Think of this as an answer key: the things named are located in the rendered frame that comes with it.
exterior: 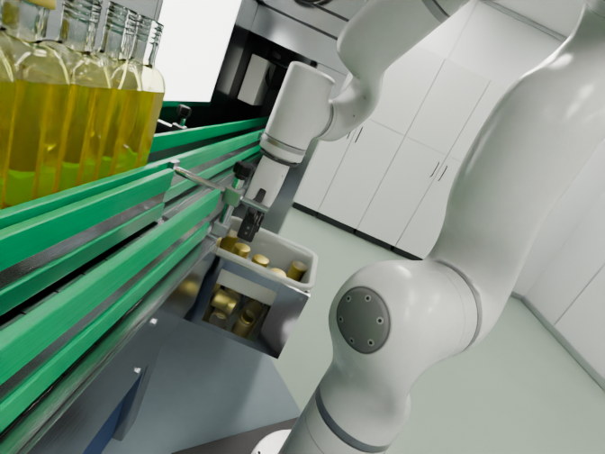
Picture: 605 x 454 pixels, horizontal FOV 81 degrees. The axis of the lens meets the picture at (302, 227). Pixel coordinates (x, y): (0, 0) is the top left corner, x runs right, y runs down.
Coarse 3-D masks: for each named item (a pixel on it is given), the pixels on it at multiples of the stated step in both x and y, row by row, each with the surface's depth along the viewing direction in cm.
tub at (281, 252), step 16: (240, 224) 78; (240, 240) 78; (256, 240) 78; (272, 240) 78; (288, 240) 79; (224, 256) 62; (272, 256) 79; (288, 256) 79; (304, 256) 78; (272, 272) 63; (304, 288) 63
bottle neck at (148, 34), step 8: (144, 16) 41; (144, 24) 41; (152, 24) 41; (160, 24) 42; (136, 32) 42; (144, 32) 42; (152, 32) 42; (160, 32) 43; (136, 40) 42; (144, 40) 42; (152, 40) 42; (136, 48) 42; (144, 48) 42; (152, 48) 43; (136, 56) 42; (144, 56) 43; (152, 56) 43; (152, 64) 44
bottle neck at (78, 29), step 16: (64, 0) 31; (80, 0) 31; (96, 0) 31; (64, 16) 31; (80, 16) 31; (96, 16) 32; (64, 32) 31; (80, 32) 32; (96, 32) 33; (80, 48) 32
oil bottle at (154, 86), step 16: (144, 64) 43; (144, 80) 42; (160, 80) 45; (144, 96) 43; (160, 96) 46; (144, 112) 44; (144, 128) 46; (144, 144) 48; (128, 160) 46; (144, 160) 50
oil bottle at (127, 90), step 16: (112, 64) 37; (128, 64) 38; (112, 80) 37; (128, 80) 38; (112, 96) 37; (128, 96) 39; (112, 112) 38; (128, 112) 41; (112, 128) 39; (128, 128) 42; (112, 144) 40; (128, 144) 44; (96, 160) 40; (112, 160) 42; (96, 176) 40
